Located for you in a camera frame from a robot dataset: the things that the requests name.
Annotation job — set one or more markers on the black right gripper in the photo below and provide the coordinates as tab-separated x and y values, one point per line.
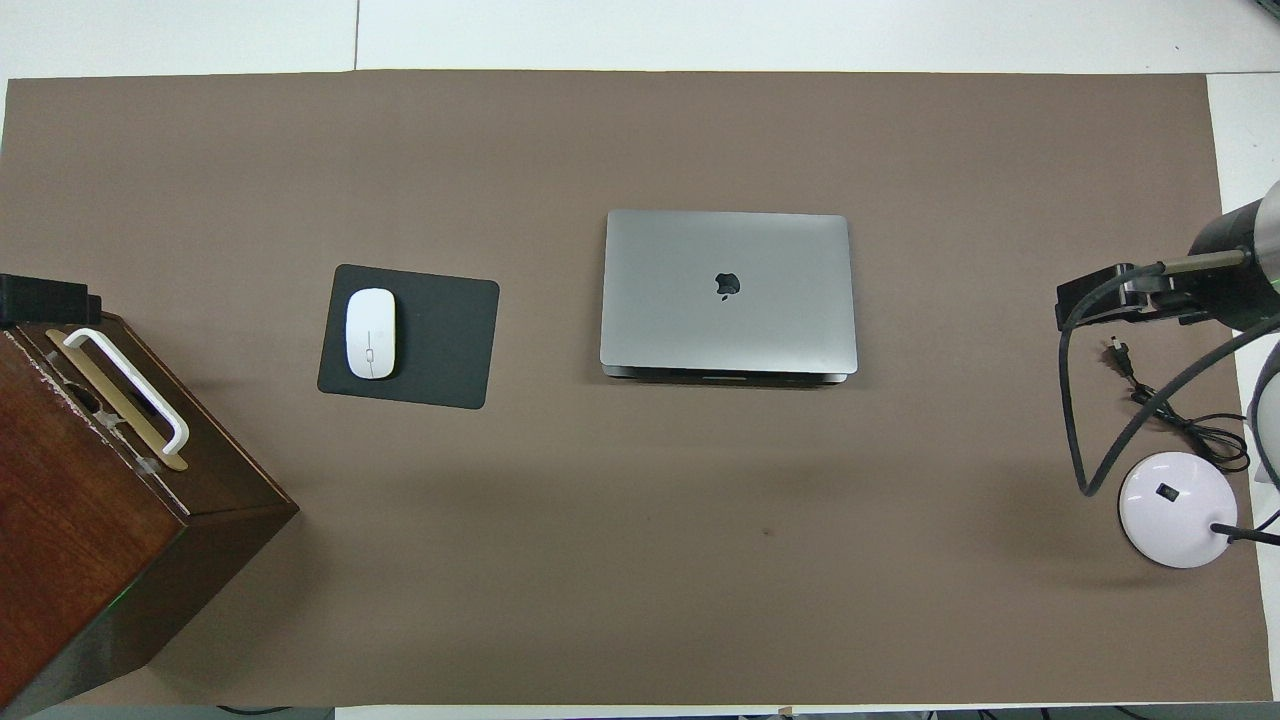
1230	270

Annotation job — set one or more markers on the silver laptop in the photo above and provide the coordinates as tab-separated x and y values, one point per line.
725	300

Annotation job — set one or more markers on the white desk lamp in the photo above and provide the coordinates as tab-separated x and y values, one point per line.
1165	510

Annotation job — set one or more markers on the dark brown wooden box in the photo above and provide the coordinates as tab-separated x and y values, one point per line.
70	540

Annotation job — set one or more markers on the white computer mouse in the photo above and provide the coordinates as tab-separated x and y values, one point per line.
370	333

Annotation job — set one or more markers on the black mouse pad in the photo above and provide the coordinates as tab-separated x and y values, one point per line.
440	340

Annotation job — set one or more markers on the brown paper table mat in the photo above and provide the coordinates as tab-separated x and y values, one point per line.
640	560

